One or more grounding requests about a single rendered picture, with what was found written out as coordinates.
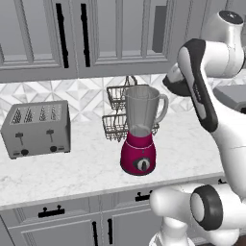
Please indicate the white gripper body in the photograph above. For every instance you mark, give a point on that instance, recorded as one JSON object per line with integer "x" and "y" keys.
{"x": 173, "y": 75}

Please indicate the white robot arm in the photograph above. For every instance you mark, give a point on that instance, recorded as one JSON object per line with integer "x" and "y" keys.
{"x": 230, "y": 134}

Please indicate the red blender with clear jar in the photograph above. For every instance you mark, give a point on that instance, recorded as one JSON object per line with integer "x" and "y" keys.
{"x": 138, "y": 153}

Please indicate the grey box-shaped appliance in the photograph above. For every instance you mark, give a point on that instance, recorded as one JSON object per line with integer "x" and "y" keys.
{"x": 232, "y": 96}

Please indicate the grey drawer front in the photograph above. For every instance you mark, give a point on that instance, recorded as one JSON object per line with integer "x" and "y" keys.
{"x": 73, "y": 208}
{"x": 125, "y": 198}

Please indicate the silver four-slot toaster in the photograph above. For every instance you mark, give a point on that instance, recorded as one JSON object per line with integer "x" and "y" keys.
{"x": 38, "y": 134}

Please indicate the grey base cupboard door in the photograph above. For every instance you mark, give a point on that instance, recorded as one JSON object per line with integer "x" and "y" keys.
{"x": 54, "y": 233}
{"x": 134, "y": 227}

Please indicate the grey wall cupboard door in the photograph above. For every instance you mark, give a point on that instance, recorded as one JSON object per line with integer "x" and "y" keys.
{"x": 35, "y": 32}
{"x": 128, "y": 32}
{"x": 192, "y": 19}

